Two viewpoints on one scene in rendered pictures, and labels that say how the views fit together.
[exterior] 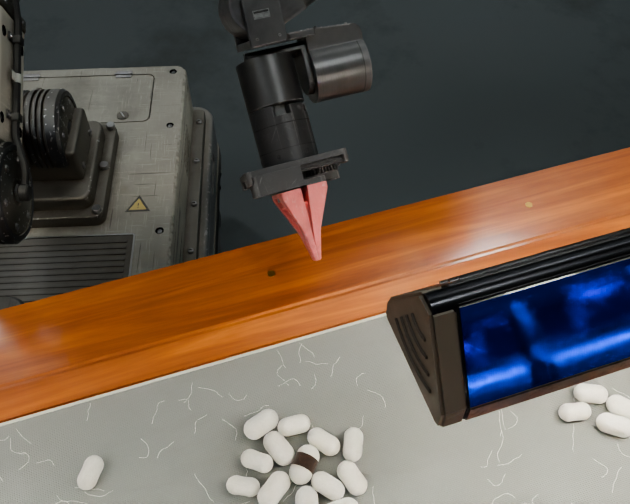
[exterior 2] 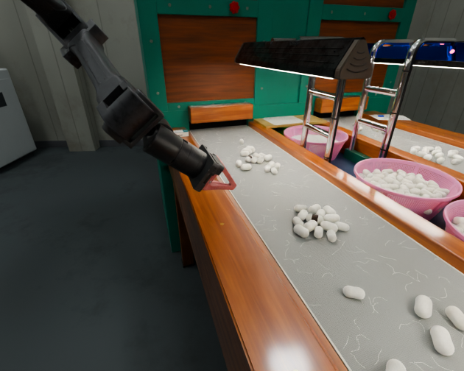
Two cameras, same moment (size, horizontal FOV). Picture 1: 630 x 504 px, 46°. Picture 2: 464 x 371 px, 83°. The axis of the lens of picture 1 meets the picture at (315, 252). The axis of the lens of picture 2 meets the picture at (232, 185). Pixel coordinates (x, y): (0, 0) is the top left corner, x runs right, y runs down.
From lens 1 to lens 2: 0.74 m
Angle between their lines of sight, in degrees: 68
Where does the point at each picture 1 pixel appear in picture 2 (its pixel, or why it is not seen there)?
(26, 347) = (286, 338)
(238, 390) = (283, 242)
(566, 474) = (293, 176)
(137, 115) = not seen: outside the picture
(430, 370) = (367, 59)
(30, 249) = not seen: outside the picture
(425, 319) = (364, 43)
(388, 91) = not seen: outside the picture
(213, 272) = (219, 244)
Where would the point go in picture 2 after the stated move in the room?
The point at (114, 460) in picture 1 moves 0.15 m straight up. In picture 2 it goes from (339, 287) to (359, 212)
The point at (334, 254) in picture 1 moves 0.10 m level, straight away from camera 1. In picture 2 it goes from (211, 206) to (169, 205)
